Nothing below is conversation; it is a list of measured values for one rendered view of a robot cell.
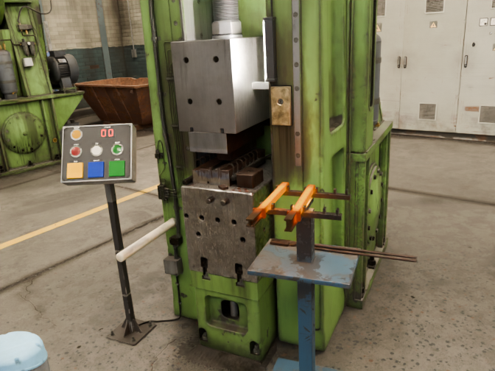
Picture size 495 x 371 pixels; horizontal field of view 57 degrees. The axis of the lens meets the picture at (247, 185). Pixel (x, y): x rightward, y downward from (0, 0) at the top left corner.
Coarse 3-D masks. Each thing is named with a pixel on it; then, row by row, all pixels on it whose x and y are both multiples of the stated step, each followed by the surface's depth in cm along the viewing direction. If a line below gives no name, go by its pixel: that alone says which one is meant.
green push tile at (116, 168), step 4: (120, 160) 215; (112, 164) 215; (116, 164) 215; (120, 164) 215; (124, 164) 215; (112, 168) 214; (116, 168) 214; (120, 168) 214; (124, 168) 215; (112, 172) 214; (116, 172) 214; (120, 172) 214; (124, 172) 215; (112, 176) 214; (116, 176) 214; (120, 176) 214
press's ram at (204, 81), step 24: (192, 48) 196; (216, 48) 191; (240, 48) 196; (192, 72) 199; (216, 72) 194; (240, 72) 198; (264, 72) 221; (192, 96) 203; (216, 96) 198; (240, 96) 200; (264, 96) 224; (192, 120) 207; (216, 120) 202; (240, 120) 202
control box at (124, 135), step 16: (64, 128) 220; (80, 128) 220; (96, 128) 219; (112, 128) 219; (128, 128) 219; (64, 144) 218; (80, 144) 218; (96, 144) 218; (112, 144) 217; (128, 144) 217; (64, 160) 217; (80, 160) 216; (96, 160) 216; (112, 160) 216; (128, 160) 216; (64, 176) 215; (128, 176) 214
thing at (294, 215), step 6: (312, 186) 184; (306, 192) 178; (312, 192) 181; (300, 198) 172; (306, 198) 171; (300, 204) 166; (306, 204) 171; (294, 210) 161; (300, 210) 161; (288, 216) 152; (294, 216) 156; (300, 216) 157; (288, 222) 150; (294, 222) 157; (288, 228) 151
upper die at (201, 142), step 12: (192, 132) 209; (204, 132) 206; (216, 132) 204; (240, 132) 215; (252, 132) 226; (192, 144) 211; (204, 144) 208; (216, 144) 206; (228, 144) 205; (240, 144) 216
